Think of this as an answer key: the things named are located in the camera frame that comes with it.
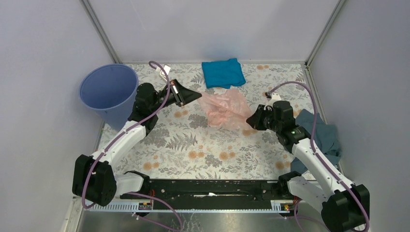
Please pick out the white slotted cable duct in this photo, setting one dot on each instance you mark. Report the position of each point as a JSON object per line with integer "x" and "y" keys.
{"x": 195, "y": 206}

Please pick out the teal folded cloth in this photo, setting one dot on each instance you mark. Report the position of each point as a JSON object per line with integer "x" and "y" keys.
{"x": 224, "y": 74}

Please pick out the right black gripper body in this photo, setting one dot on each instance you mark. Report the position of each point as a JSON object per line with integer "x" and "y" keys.
{"x": 271, "y": 123}

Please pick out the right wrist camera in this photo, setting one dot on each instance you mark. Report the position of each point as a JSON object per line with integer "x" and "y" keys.
{"x": 272, "y": 97}

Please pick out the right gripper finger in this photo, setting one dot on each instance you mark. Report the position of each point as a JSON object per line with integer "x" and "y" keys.
{"x": 256, "y": 123}
{"x": 256, "y": 116}

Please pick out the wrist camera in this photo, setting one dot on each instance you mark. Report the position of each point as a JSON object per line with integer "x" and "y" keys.
{"x": 272, "y": 97}
{"x": 164, "y": 72}

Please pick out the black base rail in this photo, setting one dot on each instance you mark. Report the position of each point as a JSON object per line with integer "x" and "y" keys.
{"x": 169, "y": 190}

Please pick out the floral patterned table mat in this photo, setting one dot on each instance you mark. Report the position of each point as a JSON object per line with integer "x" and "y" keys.
{"x": 183, "y": 146}

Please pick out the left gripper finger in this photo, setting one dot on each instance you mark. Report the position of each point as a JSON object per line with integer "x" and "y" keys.
{"x": 188, "y": 99}
{"x": 180, "y": 91}

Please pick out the pink plastic trash bag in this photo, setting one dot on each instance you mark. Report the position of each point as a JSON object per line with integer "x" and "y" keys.
{"x": 229, "y": 110}

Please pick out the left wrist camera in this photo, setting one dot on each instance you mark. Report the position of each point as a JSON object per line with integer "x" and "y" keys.
{"x": 164, "y": 72}

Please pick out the blue plastic trash bin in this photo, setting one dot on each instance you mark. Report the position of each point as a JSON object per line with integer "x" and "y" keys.
{"x": 110, "y": 92}

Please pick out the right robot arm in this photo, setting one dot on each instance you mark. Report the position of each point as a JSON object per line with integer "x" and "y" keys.
{"x": 342, "y": 204}

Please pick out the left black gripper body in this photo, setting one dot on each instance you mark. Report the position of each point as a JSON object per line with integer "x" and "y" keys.
{"x": 162, "y": 96}

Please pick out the dark blue crumpled cloth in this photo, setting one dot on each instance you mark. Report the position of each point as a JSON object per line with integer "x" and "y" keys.
{"x": 325, "y": 135}

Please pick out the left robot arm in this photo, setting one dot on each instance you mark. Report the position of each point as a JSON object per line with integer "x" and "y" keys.
{"x": 94, "y": 179}

